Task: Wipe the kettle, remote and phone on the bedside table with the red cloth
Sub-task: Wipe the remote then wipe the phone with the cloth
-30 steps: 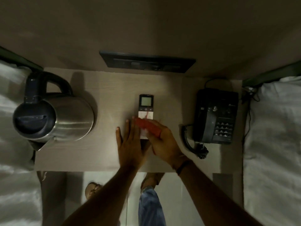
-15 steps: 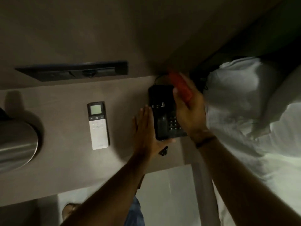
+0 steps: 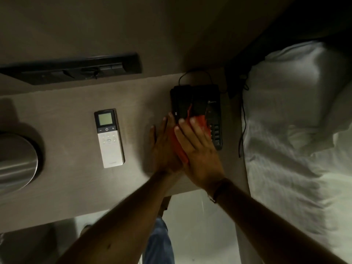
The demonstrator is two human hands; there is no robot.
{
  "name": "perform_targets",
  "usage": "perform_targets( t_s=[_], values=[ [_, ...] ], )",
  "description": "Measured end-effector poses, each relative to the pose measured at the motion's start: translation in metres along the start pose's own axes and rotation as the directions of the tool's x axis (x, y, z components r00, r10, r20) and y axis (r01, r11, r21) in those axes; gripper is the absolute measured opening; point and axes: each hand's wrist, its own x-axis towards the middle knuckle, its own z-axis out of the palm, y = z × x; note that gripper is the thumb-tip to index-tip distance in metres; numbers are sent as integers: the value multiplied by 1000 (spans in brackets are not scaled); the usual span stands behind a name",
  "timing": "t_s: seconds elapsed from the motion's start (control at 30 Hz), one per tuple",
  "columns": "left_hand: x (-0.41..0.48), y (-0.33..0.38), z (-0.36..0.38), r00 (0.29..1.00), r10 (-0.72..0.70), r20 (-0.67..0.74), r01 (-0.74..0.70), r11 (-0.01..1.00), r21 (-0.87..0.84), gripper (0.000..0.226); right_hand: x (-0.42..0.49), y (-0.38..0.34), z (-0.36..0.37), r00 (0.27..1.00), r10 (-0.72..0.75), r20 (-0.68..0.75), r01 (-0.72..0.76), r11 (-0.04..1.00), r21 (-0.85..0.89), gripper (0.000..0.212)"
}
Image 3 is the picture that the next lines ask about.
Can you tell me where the black telephone cable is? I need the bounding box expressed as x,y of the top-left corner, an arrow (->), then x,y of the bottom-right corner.
178,69 -> 214,87

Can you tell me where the white pillow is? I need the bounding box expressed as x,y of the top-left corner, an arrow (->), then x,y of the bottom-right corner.
243,41 -> 352,153

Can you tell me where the brushed metal cylinder lamp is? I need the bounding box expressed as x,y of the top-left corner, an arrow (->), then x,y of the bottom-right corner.
0,122 -> 45,196

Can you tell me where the black wall switch panel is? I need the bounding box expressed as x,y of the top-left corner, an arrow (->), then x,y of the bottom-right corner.
0,53 -> 143,86

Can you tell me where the blue jeans leg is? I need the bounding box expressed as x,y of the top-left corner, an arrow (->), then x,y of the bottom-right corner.
142,217 -> 175,264

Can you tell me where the dark wrist bracelet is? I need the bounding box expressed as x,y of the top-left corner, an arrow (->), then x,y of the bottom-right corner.
207,179 -> 229,204

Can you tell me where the black desk telephone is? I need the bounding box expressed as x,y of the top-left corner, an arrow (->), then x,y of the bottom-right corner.
170,83 -> 224,151

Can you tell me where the white remote control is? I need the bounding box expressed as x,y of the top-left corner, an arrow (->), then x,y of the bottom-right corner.
94,108 -> 126,169

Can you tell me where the person's right forearm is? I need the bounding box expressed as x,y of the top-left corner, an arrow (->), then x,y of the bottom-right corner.
208,178 -> 349,264

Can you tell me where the person's left hand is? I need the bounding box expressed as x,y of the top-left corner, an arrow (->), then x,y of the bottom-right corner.
149,112 -> 184,177

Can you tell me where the thin black bedside cable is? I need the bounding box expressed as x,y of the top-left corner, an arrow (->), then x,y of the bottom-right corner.
238,75 -> 250,160

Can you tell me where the orange cloth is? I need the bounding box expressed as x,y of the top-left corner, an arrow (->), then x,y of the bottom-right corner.
169,105 -> 212,166

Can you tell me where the dark headboard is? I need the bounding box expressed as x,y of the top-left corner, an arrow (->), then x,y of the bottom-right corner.
223,0 -> 352,100

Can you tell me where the person's left forearm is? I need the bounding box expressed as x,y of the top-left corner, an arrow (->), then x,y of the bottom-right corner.
55,171 -> 184,264

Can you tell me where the person's right hand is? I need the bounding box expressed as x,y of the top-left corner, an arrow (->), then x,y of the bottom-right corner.
174,117 -> 226,192

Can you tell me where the white bed sheet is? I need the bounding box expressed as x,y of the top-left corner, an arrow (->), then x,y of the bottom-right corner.
241,115 -> 352,264

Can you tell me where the brown shoe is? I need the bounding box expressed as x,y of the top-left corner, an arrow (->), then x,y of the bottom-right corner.
157,196 -> 173,218

